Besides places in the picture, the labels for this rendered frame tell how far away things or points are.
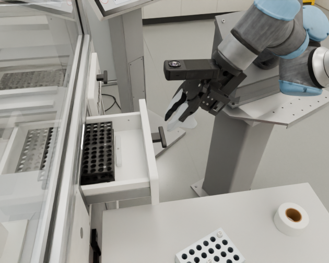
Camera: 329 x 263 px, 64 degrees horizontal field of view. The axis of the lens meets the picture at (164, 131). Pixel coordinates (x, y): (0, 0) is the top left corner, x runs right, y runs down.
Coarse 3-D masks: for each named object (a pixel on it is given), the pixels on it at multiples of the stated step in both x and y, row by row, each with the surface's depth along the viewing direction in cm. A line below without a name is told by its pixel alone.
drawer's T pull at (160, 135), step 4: (160, 128) 69; (160, 132) 68; (152, 136) 67; (156, 136) 67; (160, 136) 67; (164, 136) 67; (152, 140) 66; (156, 140) 67; (160, 140) 67; (164, 140) 66; (164, 144) 65
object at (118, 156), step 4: (116, 136) 76; (116, 140) 75; (120, 140) 75; (116, 144) 74; (120, 144) 74; (116, 148) 73; (120, 148) 73; (116, 152) 72; (120, 152) 72; (116, 156) 71; (120, 156) 71; (116, 160) 70; (120, 160) 70; (116, 164) 69; (120, 164) 69
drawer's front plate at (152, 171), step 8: (144, 104) 74; (144, 112) 72; (144, 120) 69; (144, 128) 67; (144, 136) 65; (144, 144) 69; (152, 152) 61; (152, 160) 59; (152, 168) 57; (152, 176) 56; (152, 184) 57; (152, 192) 59; (152, 200) 61
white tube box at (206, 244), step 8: (216, 232) 60; (224, 232) 60; (200, 240) 59; (208, 240) 59; (216, 240) 59; (224, 240) 60; (192, 248) 58; (200, 248) 59; (208, 248) 58; (216, 248) 60; (224, 248) 58; (232, 248) 58; (176, 256) 57; (184, 256) 58; (192, 256) 57; (200, 256) 57; (208, 256) 57; (216, 256) 57; (224, 256) 59; (232, 256) 57; (240, 256) 57
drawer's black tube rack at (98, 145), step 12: (96, 132) 75; (84, 144) 67; (96, 144) 67; (84, 156) 64; (96, 156) 64; (108, 156) 68; (84, 168) 65; (96, 168) 61; (84, 180) 62; (96, 180) 62; (108, 180) 63
